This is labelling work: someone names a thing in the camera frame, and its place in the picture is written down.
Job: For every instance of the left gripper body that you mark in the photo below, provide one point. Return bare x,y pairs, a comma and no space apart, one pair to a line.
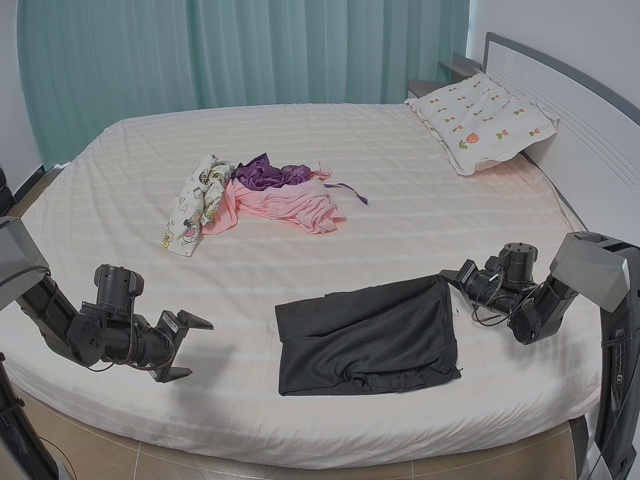
160,340

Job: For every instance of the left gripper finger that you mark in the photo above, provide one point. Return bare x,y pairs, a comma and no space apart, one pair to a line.
197,320
172,373

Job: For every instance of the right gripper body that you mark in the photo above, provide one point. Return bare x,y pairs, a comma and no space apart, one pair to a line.
480,285

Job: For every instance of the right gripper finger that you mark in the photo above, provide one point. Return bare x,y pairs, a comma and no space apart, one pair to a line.
450,275

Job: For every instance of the black T-shirt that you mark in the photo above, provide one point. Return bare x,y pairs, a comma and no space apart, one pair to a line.
370,343

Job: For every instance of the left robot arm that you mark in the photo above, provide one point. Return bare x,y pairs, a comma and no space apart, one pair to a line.
65,318

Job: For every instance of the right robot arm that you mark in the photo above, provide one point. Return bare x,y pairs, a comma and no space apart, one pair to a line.
585,273

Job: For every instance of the white printed garment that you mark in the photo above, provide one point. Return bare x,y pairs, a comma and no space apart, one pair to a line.
190,218

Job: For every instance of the pink garment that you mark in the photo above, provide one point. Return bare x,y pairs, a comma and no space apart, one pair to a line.
290,208

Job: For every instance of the purple garment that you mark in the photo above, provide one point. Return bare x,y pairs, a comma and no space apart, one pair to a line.
260,175

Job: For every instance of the white printed pillow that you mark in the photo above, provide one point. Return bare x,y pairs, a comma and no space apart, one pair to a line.
480,118

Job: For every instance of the grey bedside table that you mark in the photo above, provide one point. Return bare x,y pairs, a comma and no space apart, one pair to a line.
422,88

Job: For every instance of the blue-green curtain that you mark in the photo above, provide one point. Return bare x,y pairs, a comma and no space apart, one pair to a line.
250,43

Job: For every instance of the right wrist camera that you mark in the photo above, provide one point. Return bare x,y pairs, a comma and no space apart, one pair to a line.
491,264

